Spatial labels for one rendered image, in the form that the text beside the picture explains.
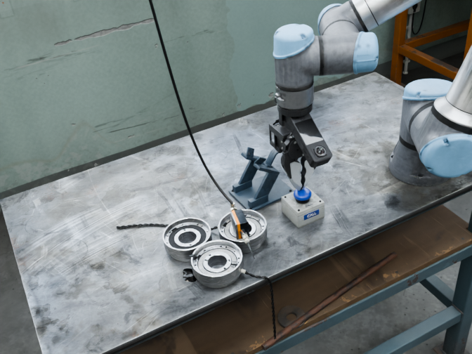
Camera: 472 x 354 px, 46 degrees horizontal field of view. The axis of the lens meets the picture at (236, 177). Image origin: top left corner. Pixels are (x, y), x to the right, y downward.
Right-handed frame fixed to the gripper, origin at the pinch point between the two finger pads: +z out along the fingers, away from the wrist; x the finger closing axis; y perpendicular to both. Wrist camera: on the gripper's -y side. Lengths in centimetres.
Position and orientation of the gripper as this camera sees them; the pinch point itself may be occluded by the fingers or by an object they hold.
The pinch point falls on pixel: (301, 186)
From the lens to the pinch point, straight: 123.3
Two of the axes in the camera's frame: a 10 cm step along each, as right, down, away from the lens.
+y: -4.6, -4.9, 7.4
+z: 0.8, 8.0, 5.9
